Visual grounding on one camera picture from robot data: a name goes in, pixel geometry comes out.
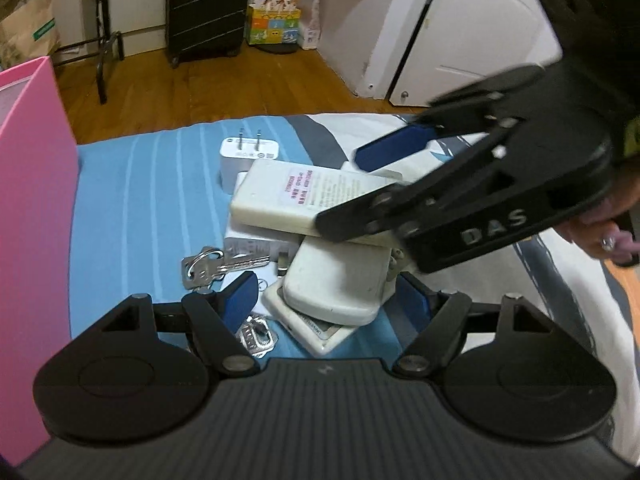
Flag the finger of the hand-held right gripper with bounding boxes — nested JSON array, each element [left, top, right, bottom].
[[315, 121, 522, 245], [352, 64, 549, 173]]

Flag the white cabinet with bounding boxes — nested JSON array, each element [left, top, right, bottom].
[[49, 0, 170, 57]]

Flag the white plug adapter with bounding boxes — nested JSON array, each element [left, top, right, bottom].
[[219, 129, 279, 197]]

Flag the silver keys on ring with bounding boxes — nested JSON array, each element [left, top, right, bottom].
[[181, 246, 272, 292]]

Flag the white plastic bag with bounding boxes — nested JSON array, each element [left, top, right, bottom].
[[299, 0, 322, 51]]

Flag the slim white remote control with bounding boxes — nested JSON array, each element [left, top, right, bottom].
[[262, 280, 363, 358]]

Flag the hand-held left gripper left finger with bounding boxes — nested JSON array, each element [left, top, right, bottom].
[[97, 271, 261, 378]]

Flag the white folding door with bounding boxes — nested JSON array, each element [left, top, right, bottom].
[[360, 0, 568, 109]]

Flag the blue striped printed blanket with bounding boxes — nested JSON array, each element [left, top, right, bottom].
[[69, 112, 640, 466]]

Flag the colourful gift bag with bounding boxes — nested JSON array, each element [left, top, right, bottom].
[[244, 0, 303, 50]]

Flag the silver foil blister pack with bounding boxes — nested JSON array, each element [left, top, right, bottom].
[[239, 312, 278, 359]]

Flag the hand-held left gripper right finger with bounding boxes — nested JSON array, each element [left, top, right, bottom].
[[392, 272, 556, 378]]

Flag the person's right hand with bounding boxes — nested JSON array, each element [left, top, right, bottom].
[[565, 187, 640, 268]]

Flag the white charger block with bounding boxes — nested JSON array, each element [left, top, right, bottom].
[[223, 217, 302, 270]]

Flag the brown paper bag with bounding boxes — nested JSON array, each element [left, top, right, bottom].
[[0, 0, 62, 72]]

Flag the white power bank with label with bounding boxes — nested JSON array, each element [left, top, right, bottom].
[[230, 160, 405, 250]]

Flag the black suitcase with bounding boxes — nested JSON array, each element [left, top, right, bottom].
[[165, 0, 254, 68]]

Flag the pink storage box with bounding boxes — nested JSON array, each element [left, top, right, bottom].
[[0, 56, 81, 467]]

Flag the black metal frame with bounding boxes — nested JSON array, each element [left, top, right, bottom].
[[52, 0, 126, 106]]

